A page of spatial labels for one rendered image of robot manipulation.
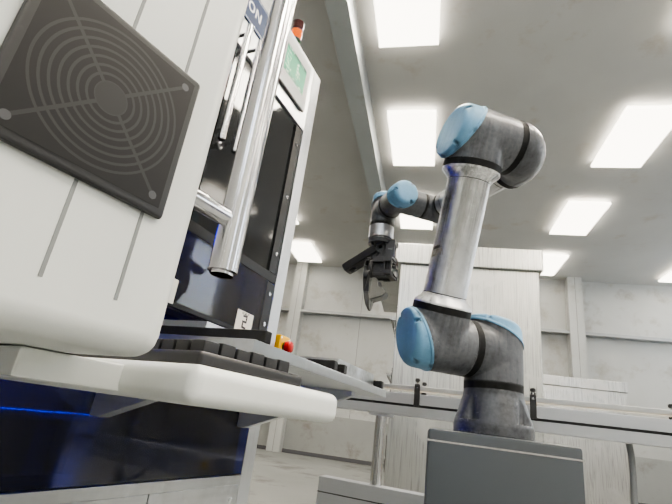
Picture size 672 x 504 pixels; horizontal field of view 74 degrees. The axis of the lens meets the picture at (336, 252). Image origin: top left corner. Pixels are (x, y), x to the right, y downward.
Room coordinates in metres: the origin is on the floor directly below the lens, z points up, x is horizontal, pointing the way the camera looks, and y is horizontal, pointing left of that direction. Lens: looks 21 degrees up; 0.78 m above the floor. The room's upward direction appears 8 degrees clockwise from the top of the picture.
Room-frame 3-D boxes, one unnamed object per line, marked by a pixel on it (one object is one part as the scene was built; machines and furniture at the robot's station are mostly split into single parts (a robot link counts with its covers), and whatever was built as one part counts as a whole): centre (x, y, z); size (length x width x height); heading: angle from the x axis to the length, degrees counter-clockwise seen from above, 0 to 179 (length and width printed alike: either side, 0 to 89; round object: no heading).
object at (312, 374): (1.11, 0.17, 0.87); 0.70 x 0.48 x 0.02; 155
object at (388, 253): (1.23, -0.13, 1.24); 0.09 x 0.08 x 0.12; 65
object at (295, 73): (1.32, 0.24, 1.96); 0.21 x 0.01 x 0.21; 155
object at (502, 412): (0.93, -0.35, 0.84); 0.15 x 0.15 x 0.10
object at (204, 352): (0.54, 0.22, 0.82); 0.40 x 0.14 x 0.02; 55
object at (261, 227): (1.26, 0.29, 1.50); 0.43 x 0.01 x 0.59; 155
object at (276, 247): (1.43, 0.20, 1.40); 0.05 x 0.01 x 0.80; 155
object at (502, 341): (0.93, -0.35, 0.96); 0.13 x 0.12 x 0.14; 106
